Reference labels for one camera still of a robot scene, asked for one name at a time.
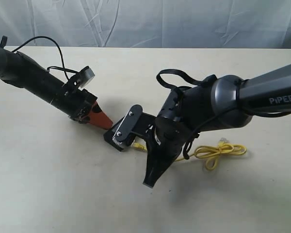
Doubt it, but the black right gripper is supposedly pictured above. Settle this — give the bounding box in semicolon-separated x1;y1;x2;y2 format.
143;121;192;187

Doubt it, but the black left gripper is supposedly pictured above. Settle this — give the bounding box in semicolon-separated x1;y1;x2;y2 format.
50;88;113;130

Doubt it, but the small black box device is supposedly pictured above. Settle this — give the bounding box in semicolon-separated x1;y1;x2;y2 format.
103;111;155;151

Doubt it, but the yellow ethernet cable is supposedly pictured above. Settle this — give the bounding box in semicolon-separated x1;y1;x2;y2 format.
132;137;247;172

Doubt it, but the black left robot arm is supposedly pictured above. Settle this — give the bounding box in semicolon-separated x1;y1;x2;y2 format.
0;36;113;130

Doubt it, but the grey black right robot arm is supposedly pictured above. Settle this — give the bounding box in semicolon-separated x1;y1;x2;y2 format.
143;64;291;187

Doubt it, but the white wrinkled backdrop curtain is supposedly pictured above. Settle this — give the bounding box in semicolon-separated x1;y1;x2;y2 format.
0;0;291;49

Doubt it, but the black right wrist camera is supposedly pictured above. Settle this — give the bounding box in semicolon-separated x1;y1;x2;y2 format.
112;104;143;149

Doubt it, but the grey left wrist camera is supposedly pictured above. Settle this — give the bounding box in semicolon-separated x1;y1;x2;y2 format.
70;66;95;88

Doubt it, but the black flat right arm cable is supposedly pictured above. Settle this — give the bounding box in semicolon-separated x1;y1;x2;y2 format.
156;69;209;91

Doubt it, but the black left camera cable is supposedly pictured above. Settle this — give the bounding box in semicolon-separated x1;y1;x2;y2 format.
11;36;80;81

